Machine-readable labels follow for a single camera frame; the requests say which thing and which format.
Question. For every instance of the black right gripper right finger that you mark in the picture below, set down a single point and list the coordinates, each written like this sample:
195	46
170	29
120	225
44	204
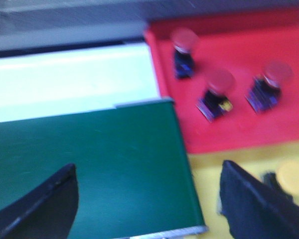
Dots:
252	209

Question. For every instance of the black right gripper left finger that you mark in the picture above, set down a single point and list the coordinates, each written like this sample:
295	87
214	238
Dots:
46	212

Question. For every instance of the yellow mushroom push button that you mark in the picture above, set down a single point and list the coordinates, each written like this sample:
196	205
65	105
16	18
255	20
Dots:
285	179

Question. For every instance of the red mushroom push button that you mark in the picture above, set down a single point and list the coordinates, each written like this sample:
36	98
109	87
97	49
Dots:
214	103
266	90
184	40

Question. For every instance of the yellow plastic tray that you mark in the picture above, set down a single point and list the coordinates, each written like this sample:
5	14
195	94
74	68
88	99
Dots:
206	169

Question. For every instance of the green conveyor belt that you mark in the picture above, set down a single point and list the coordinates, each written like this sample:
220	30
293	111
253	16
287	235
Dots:
31	150

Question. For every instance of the red plastic tray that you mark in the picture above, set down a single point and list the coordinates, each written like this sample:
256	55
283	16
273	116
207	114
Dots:
241	43

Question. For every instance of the grey stone slab right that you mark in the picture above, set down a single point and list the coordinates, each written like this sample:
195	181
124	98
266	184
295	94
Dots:
38	15

